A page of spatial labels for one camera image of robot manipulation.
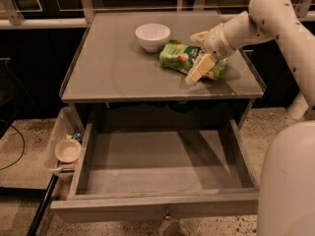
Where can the white ceramic bowl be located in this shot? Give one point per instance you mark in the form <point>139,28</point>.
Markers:
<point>152,37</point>

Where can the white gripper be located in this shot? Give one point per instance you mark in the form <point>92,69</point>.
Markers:
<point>217,42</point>

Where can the metal railing frame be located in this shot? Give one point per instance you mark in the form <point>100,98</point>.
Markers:
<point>42,13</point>

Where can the small beige bowl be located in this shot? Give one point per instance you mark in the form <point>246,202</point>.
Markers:
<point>67,150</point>

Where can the grey cabinet with glass top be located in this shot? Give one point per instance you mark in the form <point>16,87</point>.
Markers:
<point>113,67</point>

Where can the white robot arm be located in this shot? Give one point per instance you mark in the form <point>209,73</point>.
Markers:
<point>286,205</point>

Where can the clear plastic storage bin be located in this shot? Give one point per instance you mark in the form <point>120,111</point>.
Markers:
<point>63,128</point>

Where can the metal drawer knob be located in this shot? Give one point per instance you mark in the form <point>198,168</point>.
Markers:
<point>168,215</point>

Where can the open grey top drawer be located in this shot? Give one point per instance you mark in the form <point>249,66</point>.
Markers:
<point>130,172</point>

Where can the green rice chip bag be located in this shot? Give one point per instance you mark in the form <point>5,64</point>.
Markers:
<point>182,58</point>

